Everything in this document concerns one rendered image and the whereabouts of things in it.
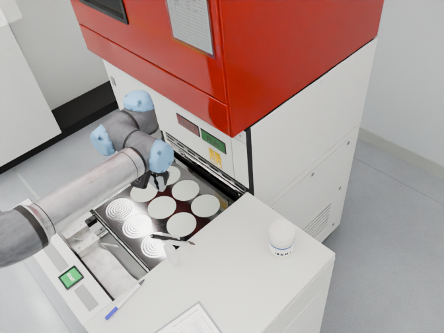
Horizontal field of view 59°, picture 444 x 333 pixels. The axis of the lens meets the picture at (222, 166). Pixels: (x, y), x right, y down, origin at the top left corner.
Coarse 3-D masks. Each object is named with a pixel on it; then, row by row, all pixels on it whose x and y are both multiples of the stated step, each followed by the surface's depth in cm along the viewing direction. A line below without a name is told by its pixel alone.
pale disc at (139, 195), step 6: (150, 186) 144; (132, 192) 143; (138, 192) 143; (144, 192) 143; (150, 192) 142; (156, 192) 142; (132, 198) 141; (138, 198) 141; (144, 198) 141; (150, 198) 140
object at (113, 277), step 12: (96, 252) 128; (108, 252) 128; (96, 264) 125; (108, 264) 125; (120, 264) 125; (96, 276) 122; (108, 276) 122; (120, 276) 122; (108, 288) 119; (120, 288) 119
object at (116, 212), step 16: (192, 176) 146; (128, 192) 143; (160, 192) 142; (208, 192) 140; (96, 208) 139; (112, 208) 139; (128, 208) 138; (144, 208) 137; (176, 208) 136; (224, 208) 134; (112, 224) 134; (128, 224) 133; (144, 224) 133; (160, 224) 132; (128, 240) 128; (144, 240) 128; (160, 240) 127; (144, 256) 123; (160, 256) 123
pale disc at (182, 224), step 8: (176, 216) 134; (184, 216) 133; (192, 216) 133; (168, 224) 132; (176, 224) 131; (184, 224) 131; (192, 224) 131; (168, 232) 129; (176, 232) 129; (184, 232) 129
